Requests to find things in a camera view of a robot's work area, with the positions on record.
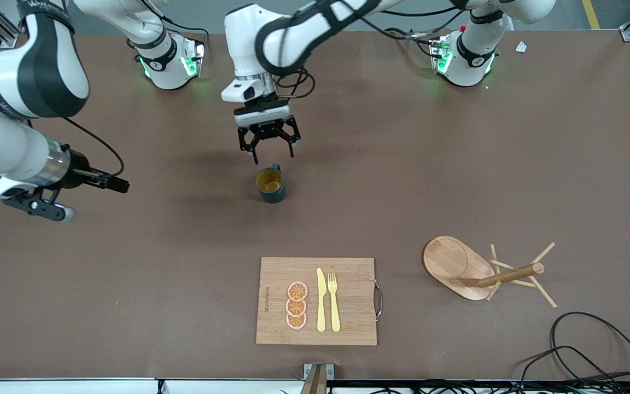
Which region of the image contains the black right arm base cable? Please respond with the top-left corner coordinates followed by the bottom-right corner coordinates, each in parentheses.
top-left (140, 0), bottom-right (210, 53)

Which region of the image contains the grey metal bracket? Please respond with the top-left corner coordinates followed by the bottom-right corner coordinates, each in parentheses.
top-left (303, 362), bottom-right (335, 381)

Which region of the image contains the wooden cup stand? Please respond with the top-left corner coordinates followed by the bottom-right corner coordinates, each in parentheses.
top-left (423, 236), bottom-right (558, 309)

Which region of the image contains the yellow plastic fork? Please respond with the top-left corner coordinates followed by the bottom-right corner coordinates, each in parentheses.
top-left (328, 273), bottom-right (342, 333)

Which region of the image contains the black looped cable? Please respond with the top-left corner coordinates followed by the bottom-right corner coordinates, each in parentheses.
top-left (515, 312), bottom-right (630, 394)

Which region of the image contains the white table edge rail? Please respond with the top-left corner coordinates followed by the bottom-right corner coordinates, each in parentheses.
top-left (0, 378), bottom-right (305, 394)

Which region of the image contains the black arm base cable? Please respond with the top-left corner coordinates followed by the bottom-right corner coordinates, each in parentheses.
top-left (383, 27), bottom-right (437, 58)
top-left (140, 0), bottom-right (210, 53)

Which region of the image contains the black left arm base cable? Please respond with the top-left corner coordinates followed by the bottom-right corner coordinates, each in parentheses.
top-left (383, 27), bottom-right (437, 58)

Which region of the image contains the brown wooden post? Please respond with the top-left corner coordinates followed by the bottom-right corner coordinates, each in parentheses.
top-left (300, 365), bottom-right (328, 394)

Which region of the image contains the dark green ribbed cup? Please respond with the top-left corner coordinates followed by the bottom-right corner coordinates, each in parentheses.
top-left (255, 163), bottom-right (287, 204)

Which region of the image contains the brown table cover sheet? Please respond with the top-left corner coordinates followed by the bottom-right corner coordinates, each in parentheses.
top-left (0, 28), bottom-right (630, 381)

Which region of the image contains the bamboo cutting board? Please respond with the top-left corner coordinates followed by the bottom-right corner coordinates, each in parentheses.
top-left (255, 257), bottom-right (384, 346)

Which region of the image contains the yellow plastic knife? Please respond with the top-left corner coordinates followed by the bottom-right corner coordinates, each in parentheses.
top-left (316, 268), bottom-right (328, 333)

